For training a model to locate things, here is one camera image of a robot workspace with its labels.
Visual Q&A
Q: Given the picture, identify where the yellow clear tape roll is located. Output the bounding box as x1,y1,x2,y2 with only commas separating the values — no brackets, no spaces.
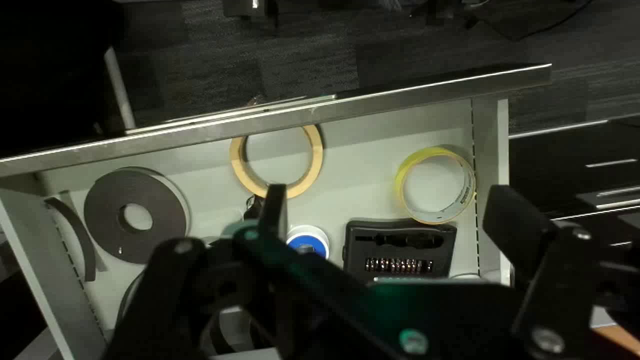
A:
391,146,476,226

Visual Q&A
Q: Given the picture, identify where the black screwdriver bit case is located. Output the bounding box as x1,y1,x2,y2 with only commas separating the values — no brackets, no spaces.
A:
342,219,459,283

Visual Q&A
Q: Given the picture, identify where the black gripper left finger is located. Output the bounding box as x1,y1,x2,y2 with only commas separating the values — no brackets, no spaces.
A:
106,184,401,360

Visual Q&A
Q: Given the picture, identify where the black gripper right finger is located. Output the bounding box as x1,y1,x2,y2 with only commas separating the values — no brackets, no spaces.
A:
481,184,640,360

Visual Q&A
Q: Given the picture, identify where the tan masking tape roll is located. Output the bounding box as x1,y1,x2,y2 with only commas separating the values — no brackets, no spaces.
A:
228,122,325,200

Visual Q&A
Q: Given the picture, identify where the black magnetic tape roll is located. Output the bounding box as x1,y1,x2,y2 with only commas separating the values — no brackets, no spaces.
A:
82,167,194,266

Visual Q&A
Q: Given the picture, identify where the blue white tape roll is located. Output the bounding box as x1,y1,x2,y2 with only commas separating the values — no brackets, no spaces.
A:
284,224,333,259

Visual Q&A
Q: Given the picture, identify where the silver drawer handle bar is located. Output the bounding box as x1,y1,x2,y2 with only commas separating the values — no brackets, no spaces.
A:
123,93,340,137

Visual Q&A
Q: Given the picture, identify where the white metal post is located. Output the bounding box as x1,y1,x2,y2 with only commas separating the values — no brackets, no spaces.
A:
101,46,140,132

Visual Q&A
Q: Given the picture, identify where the grey metal open drawer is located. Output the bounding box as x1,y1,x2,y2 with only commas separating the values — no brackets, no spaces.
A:
0,62,553,360

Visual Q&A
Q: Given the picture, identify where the loose black magnetic strip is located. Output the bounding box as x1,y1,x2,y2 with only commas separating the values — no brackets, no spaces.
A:
43,196,100,284

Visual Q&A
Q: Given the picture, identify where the dark cabinet with silver handles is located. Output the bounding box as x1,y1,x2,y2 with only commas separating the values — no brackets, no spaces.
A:
508,112,640,226

